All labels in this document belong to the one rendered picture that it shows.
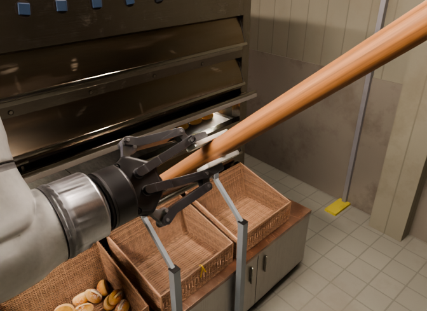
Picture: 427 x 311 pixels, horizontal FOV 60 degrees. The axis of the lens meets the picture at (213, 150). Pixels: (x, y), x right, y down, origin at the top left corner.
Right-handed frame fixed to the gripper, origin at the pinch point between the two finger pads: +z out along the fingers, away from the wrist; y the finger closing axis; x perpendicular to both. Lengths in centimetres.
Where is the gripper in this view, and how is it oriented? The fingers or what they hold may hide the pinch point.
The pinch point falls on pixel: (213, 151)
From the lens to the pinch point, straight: 58.6
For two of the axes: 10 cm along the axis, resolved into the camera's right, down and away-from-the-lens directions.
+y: 4.5, 8.9, -0.6
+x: 5.4, -3.3, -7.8
